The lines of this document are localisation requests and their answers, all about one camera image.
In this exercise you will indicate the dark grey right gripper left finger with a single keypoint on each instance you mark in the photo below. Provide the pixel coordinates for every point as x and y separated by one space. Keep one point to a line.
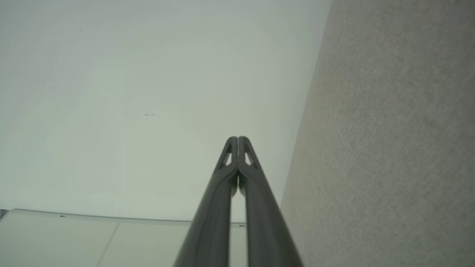
207 222

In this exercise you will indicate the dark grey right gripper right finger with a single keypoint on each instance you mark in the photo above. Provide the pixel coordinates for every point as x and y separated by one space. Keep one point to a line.
267 230

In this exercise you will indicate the grey fabric sofa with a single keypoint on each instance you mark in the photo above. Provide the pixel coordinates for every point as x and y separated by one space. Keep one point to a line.
389 148

